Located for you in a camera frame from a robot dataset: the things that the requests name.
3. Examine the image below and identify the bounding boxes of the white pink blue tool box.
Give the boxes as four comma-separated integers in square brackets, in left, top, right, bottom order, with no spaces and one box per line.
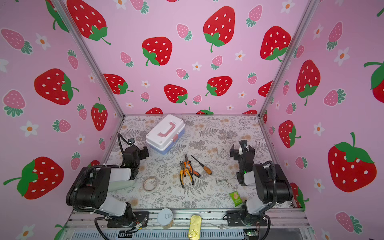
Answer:
[146,115,186,155]

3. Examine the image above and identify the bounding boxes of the orange needle nose pliers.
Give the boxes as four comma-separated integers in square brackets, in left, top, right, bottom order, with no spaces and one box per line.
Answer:
[180,153,195,189]

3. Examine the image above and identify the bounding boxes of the orange black combination pliers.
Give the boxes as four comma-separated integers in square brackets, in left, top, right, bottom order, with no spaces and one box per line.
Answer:
[185,160,201,178]

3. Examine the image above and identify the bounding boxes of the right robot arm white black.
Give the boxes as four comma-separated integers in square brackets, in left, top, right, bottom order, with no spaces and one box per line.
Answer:
[227,140,293,226]

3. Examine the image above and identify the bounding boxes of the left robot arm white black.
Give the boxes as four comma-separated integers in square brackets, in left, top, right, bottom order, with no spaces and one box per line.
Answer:
[66,145,149,228]

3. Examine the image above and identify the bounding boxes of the clear tape roll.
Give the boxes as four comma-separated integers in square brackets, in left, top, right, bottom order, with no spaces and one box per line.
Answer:
[143,176,160,192]

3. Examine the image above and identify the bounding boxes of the metal bolt screw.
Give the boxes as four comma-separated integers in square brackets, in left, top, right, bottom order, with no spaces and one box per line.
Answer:
[216,179,230,185]

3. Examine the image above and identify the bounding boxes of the green snack packet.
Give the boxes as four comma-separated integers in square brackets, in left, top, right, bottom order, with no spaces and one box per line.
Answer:
[229,191,243,207]

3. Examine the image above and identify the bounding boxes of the round silver tin can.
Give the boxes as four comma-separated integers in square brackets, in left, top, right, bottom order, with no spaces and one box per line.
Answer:
[157,208,174,229]

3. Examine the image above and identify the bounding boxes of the gold oval tin can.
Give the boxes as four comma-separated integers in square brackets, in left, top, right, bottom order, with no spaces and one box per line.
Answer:
[188,215,202,240]

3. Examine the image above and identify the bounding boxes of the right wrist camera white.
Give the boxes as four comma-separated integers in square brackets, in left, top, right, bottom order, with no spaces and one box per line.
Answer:
[238,140,249,156]

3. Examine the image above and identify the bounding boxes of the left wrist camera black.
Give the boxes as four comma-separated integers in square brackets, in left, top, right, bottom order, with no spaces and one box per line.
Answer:
[128,138,135,146]

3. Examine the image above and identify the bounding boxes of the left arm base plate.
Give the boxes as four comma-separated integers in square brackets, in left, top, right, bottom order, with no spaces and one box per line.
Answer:
[107,211,150,228]

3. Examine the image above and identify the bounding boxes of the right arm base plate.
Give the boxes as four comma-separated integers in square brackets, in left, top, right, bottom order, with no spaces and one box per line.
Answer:
[223,210,268,227]

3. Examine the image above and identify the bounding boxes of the aluminium front rail frame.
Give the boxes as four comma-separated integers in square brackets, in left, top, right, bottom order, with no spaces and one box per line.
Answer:
[60,209,316,240]

